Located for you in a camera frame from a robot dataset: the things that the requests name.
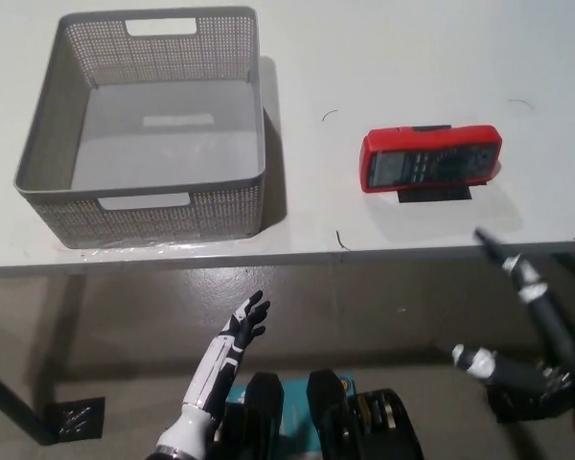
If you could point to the clear tape strip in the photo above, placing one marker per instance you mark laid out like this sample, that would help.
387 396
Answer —
139 246

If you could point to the black table leg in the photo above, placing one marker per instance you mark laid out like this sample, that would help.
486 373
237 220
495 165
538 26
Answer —
14 402

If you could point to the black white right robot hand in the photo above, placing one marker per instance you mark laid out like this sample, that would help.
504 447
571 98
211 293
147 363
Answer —
551 335

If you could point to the black tape patch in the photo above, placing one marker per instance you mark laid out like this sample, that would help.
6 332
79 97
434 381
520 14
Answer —
436 195

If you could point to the black teal robot body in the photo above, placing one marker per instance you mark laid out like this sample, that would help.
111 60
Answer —
364 426

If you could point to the grey perforated plastic basket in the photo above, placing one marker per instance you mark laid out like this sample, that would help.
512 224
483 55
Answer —
57 191

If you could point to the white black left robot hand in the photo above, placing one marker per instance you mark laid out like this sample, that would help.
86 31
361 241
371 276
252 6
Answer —
220 364

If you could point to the red digital multimeter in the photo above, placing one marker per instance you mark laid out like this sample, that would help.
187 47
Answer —
431 160

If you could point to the pale rectangular basket label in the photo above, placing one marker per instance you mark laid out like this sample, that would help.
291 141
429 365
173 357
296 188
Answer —
178 120

